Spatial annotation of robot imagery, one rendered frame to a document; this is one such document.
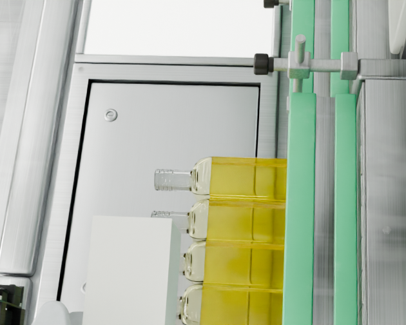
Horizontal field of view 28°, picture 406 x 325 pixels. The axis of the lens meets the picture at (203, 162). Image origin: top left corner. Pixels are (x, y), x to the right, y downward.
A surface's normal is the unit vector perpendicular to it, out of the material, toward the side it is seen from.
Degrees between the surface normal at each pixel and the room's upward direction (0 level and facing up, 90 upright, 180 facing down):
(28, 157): 90
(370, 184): 90
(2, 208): 90
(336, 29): 90
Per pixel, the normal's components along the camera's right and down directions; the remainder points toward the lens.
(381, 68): -0.07, -0.40
